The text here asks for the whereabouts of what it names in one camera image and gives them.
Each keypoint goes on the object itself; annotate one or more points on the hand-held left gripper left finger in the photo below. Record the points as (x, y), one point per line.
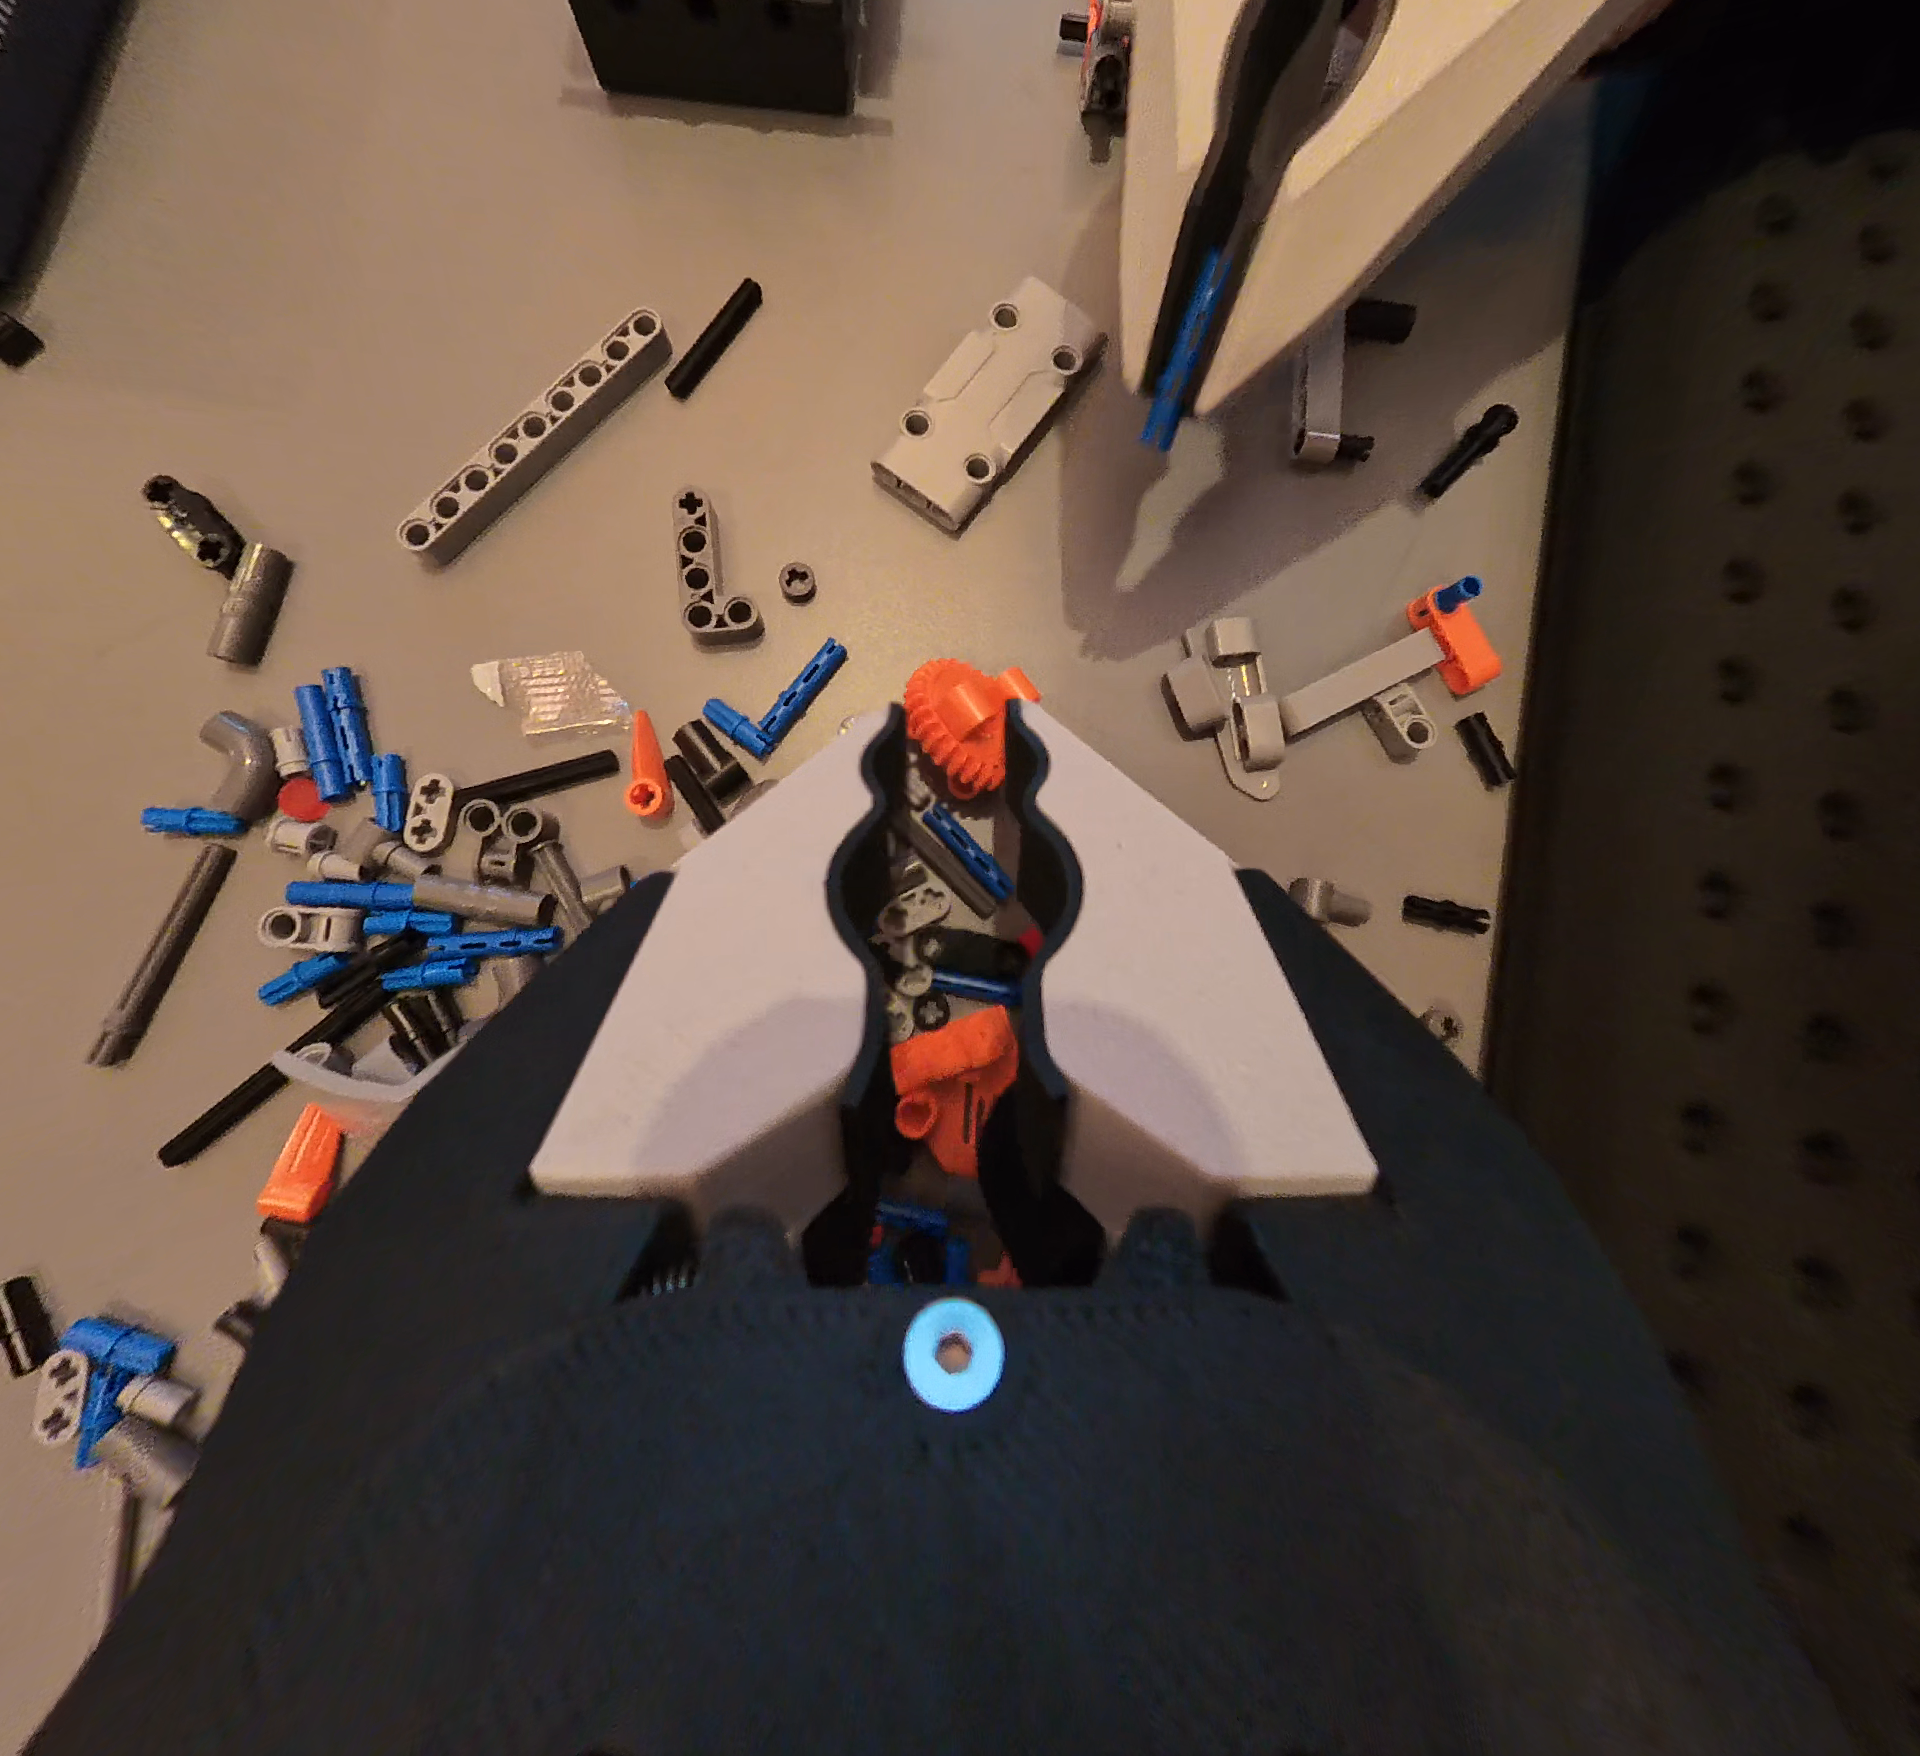
(706, 1035)

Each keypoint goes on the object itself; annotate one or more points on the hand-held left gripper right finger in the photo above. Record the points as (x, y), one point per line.
(1201, 1035)

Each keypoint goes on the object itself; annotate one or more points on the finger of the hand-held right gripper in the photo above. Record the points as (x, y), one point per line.
(1187, 16)
(1499, 32)

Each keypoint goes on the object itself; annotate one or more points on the pile of small building parts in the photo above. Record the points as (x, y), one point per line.
(452, 902)

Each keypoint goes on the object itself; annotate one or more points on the long blue pin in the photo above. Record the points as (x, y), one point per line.
(1187, 355)

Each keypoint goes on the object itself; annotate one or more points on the orange toothed gear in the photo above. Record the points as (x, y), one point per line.
(952, 727)

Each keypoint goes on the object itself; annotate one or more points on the black flat link piece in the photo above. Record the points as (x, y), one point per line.
(193, 523)

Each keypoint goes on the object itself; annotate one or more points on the small grey elbow connector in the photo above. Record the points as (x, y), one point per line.
(1328, 900)

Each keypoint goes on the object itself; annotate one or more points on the black double-ended pin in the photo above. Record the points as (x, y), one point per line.
(1448, 912)

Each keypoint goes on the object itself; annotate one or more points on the small clear sticker bag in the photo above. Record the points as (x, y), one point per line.
(547, 693)

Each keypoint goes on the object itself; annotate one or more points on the black short pin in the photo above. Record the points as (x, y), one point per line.
(1485, 747)

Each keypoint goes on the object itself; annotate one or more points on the black long pin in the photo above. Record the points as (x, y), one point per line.
(1472, 451)

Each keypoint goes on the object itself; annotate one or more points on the grey rectangular panel piece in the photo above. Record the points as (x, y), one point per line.
(989, 405)

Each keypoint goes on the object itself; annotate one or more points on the dark grey angled beam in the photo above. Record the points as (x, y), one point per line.
(701, 579)

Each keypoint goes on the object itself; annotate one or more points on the orange connector block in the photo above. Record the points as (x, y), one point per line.
(1456, 646)

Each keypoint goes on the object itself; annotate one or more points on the short black axle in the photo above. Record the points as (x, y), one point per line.
(714, 341)

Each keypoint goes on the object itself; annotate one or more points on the long grey holed beam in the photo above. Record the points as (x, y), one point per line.
(533, 436)

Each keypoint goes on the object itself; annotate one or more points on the grey tube connector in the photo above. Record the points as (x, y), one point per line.
(250, 605)

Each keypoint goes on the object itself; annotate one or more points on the tiny black tile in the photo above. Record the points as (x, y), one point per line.
(15, 342)

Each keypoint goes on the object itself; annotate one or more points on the blue robot kit box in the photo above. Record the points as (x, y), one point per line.
(60, 62)

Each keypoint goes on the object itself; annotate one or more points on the grey bracket frame piece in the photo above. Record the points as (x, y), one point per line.
(1321, 405)

